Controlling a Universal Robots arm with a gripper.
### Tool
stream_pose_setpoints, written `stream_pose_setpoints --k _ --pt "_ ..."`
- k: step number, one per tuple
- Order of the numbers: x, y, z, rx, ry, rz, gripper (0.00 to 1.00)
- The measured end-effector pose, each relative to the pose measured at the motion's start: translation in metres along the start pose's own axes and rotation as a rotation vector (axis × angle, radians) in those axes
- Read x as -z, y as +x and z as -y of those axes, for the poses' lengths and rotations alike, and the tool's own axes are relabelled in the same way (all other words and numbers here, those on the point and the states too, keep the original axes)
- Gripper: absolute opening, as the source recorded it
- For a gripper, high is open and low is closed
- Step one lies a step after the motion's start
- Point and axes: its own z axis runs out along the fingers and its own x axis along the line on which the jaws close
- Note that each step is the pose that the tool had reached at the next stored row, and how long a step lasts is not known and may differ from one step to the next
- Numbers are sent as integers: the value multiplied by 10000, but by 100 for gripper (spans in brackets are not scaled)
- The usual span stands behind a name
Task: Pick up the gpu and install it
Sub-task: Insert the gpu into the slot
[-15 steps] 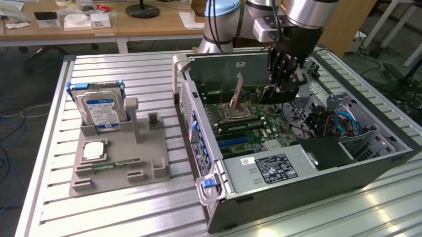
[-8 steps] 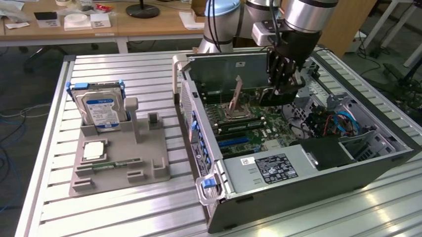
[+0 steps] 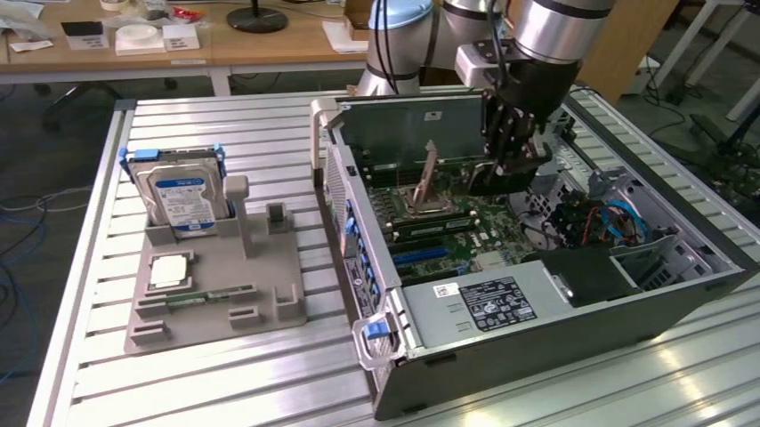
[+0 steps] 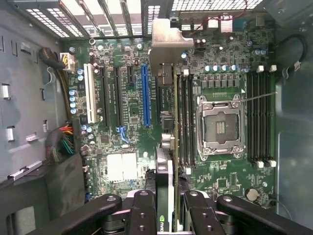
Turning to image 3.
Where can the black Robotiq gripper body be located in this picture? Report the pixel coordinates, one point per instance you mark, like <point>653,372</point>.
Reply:
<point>542,89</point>

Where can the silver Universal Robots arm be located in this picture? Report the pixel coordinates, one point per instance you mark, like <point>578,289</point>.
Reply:
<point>551,26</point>

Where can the metal disk bay cage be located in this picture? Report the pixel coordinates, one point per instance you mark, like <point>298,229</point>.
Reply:
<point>563,187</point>

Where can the green motherboard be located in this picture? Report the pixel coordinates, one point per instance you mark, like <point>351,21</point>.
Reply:
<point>493,222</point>

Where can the CPU socket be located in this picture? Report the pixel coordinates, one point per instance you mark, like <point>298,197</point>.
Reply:
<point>445,209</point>

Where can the wooden cabinet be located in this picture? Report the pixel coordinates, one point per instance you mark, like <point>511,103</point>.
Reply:
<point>641,44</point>

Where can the installed black RAM stick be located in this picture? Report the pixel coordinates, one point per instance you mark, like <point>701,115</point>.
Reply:
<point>427,229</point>

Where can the blue expansion slot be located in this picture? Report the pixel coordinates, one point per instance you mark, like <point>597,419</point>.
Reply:
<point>418,255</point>

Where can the black fan shroud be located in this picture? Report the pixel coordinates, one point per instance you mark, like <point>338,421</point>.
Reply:
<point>587,276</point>

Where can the black floor stand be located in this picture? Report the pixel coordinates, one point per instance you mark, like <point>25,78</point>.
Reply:
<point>712,133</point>

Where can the white booklet stack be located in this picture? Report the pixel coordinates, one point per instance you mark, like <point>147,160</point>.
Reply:
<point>344,37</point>

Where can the brown cardboard box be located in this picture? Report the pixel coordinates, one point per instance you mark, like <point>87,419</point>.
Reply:
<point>355,13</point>

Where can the grey power supply unit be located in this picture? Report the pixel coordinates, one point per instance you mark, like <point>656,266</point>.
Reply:
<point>427,311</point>

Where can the wooden desk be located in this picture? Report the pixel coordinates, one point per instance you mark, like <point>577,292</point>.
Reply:
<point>267,49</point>

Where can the open black PC case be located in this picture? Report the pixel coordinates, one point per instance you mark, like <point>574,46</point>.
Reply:
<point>534,356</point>

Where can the black round lamp base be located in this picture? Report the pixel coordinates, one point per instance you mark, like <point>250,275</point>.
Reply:
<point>258,20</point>

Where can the blue release tab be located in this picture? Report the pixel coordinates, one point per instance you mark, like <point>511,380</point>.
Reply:
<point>374,332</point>

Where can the hard disk with blue caddy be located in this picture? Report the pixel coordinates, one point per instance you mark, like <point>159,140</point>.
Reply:
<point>177,195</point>

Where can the grey printed parts rack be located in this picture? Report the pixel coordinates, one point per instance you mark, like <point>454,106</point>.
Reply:
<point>219,267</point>

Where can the plain white box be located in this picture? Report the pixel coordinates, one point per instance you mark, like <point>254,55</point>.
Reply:
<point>180,40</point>

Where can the red packet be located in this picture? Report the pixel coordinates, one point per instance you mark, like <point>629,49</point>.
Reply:
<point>184,14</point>

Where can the green RAM stick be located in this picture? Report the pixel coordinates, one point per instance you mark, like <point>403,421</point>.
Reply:
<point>195,298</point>

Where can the silver CPU chip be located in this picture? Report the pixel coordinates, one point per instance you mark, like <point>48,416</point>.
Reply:
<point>167,272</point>

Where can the white tape roll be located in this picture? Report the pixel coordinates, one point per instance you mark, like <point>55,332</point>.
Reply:
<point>109,5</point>

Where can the white box with black top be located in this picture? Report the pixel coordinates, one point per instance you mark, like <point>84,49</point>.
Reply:
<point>85,42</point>

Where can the black office chair base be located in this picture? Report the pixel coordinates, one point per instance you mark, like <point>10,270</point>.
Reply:
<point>59,107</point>

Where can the white paper slip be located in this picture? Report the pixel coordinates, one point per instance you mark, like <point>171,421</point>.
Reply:
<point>29,45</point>

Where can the clear plastic bag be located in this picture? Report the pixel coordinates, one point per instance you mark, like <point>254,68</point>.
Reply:
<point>24,22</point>

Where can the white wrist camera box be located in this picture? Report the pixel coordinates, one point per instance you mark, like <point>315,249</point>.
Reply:
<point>474,66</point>

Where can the white table frame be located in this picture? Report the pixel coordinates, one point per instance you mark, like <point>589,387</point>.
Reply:
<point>712,44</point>

